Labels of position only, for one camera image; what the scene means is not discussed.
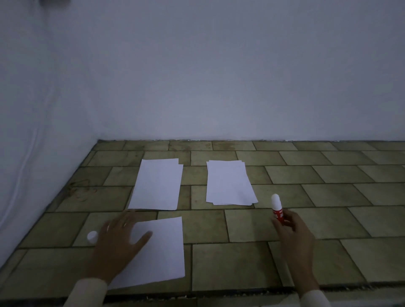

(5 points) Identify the person's right hand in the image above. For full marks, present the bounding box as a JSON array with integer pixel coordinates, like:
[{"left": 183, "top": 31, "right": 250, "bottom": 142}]
[{"left": 271, "top": 209, "right": 317, "bottom": 280}]

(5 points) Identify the person's left hand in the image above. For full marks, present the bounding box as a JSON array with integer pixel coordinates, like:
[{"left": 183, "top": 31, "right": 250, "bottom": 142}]
[{"left": 87, "top": 210, "right": 153, "bottom": 283}]

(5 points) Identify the red glue stick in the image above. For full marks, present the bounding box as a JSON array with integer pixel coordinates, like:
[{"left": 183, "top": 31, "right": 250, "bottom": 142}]
[{"left": 271, "top": 194, "right": 285, "bottom": 227}]

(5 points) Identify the single white paper sheet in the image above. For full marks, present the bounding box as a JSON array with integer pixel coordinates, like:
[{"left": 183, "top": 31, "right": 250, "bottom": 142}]
[{"left": 107, "top": 216, "right": 186, "bottom": 290}]

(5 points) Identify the person's right forearm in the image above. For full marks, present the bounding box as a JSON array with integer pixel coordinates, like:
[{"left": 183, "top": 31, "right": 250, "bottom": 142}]
[{"left": 293, "top": 270, "right": 332, "bottom": 307}]

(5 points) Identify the person's left forearm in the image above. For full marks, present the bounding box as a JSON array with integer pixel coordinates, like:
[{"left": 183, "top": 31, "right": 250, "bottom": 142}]
[{"left": 63, "top": 275, "right": 109, "bottom": 307}]

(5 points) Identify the small stack of white papers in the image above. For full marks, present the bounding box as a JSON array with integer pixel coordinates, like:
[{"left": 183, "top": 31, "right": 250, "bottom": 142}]
[
  {"left": 206, "top": 160, "right": 259, "bottom": 206},
  {"left": 127, "top": 158, "right": 184, "bottom": 211}
]

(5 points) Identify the white wall cable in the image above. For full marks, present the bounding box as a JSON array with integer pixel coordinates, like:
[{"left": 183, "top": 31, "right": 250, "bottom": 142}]
[{"left": 0, "top": 79, "right": 56, "bottom": 228}]

